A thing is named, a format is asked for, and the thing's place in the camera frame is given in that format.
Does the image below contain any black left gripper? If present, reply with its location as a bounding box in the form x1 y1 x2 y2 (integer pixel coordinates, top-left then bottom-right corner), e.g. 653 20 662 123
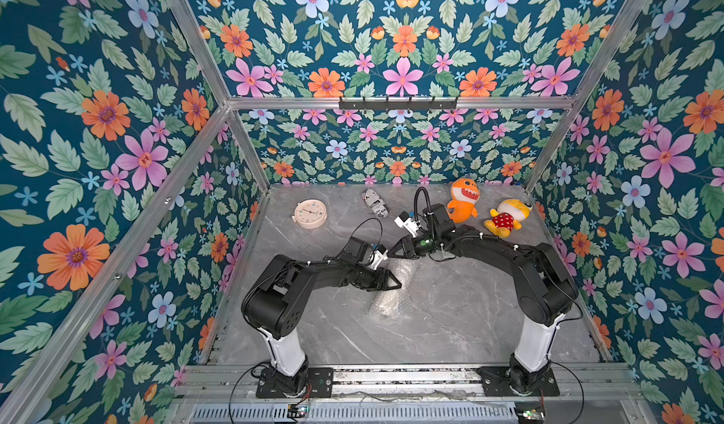
351 265 402 292

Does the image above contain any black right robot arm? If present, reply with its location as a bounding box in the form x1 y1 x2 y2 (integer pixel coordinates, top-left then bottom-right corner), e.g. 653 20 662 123
388 205 578 396

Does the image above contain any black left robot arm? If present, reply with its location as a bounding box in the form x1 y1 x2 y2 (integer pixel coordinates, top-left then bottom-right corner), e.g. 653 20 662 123
241 237 403 397

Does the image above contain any silver toy car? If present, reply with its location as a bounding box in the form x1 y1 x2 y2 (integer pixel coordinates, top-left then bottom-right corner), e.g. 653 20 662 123
362 188 390 219

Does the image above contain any orange shark plush toy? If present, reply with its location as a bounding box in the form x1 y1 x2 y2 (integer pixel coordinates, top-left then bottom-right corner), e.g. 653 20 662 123
446 178 481 224

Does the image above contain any pink round alarm clock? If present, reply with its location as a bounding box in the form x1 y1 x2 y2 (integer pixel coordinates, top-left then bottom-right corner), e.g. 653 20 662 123
291 199 328 230

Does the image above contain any yellow shark plush toy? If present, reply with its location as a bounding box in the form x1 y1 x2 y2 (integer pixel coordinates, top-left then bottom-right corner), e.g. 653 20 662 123
484 199 533 239

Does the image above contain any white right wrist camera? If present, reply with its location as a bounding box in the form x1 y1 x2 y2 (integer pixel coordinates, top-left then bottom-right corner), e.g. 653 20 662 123
394 212 422 237

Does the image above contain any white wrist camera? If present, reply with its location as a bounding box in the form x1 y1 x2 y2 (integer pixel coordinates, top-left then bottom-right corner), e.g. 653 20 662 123
394 212 422 237
368 244 388 269

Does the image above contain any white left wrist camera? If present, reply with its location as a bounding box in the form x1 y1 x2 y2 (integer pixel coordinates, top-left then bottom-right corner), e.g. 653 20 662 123
368 244 388 269

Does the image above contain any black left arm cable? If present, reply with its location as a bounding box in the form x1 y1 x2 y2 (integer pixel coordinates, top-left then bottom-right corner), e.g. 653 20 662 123
347 217 385 250

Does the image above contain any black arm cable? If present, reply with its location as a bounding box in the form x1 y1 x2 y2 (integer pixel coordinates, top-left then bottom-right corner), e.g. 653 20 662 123
347 217 385 250
548 358 586 424

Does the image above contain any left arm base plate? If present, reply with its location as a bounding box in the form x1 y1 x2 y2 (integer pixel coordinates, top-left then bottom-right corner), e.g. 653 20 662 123
256 367 335 400

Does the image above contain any black hook rail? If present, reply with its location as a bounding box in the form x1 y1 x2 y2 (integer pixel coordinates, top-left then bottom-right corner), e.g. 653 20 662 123
337 96 458 112

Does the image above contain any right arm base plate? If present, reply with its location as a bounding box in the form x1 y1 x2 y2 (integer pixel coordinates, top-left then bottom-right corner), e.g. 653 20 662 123
475 367 560 397

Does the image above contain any white vented cable duct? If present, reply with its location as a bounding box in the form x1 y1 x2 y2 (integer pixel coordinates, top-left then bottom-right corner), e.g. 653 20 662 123
189 403 518 423

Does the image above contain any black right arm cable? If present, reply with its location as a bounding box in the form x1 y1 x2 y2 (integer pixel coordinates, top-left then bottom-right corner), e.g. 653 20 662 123
548 358 586 424

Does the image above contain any aluminium mounting rail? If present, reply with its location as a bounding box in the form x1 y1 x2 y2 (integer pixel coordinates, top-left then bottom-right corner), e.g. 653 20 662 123
175 362 644 401

